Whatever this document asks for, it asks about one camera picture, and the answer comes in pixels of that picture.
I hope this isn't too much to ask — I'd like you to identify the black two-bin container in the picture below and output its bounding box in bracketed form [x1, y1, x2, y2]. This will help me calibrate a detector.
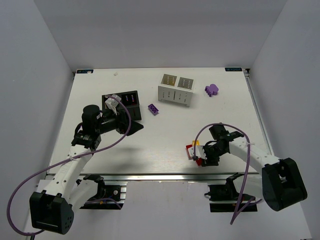
[101, 90, 142, 121]

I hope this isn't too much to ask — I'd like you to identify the yellow lego brick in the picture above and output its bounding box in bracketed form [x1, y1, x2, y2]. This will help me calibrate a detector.
[191, 140, 200, 147]

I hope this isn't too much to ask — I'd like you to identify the purple lego brick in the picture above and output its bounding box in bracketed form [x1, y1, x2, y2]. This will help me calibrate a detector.
[147, 103, 159, 116]

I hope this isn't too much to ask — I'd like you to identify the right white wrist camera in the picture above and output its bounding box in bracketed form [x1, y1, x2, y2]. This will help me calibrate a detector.
[192, 145, 207, 160]

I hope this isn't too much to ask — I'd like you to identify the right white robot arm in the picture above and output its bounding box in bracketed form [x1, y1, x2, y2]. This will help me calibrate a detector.
[193, 123, 308, 212]

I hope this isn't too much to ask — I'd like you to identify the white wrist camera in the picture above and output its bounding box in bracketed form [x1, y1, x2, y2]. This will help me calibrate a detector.
[192, 145, 207, 160]
[103, 94, 122, 115]

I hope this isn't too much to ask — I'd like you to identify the left blue table label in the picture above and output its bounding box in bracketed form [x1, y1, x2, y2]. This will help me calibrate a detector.
[76, 69, 94, 74]

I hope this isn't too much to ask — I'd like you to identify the purple lego figure piece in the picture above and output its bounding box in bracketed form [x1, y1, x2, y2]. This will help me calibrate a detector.
[204, 84, 219, 97]

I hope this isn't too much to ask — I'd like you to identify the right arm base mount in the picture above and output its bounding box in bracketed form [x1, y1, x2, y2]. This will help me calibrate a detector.
[204, 173, 244, 213]

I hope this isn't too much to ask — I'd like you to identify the blue table label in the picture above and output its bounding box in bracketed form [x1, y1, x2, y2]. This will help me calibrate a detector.
[224, 67, 243, 72]
[76, 69, 94, 74]

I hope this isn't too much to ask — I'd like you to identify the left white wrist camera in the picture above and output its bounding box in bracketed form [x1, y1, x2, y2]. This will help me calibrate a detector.
[103, 94, 122, 115]

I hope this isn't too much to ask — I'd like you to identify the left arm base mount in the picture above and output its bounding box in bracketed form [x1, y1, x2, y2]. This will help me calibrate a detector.
[76, 174, 127, 210]

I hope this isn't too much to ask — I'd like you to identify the red lego brick middle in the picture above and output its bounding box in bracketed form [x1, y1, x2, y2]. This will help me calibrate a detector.
[185, 144, 194, 160]

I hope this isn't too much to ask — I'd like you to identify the red lego brick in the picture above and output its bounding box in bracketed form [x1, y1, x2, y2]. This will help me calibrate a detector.
[185, 144, 194, 160]
[196, 159, 202, 166]

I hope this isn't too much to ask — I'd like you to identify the white two-bin container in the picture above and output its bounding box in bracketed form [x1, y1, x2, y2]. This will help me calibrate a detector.
[157, 74, 195, 107]

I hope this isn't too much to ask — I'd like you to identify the right blue table label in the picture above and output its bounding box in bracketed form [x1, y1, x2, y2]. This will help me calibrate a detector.
[224, 67, 243, 72]

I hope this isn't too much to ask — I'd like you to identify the red lego brick lower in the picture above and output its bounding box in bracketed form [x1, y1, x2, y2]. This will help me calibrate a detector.
[196, 159, 202, 166]

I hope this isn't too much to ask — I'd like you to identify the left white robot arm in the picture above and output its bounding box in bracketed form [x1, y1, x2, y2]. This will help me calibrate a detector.
[29, 104, 143, 235]

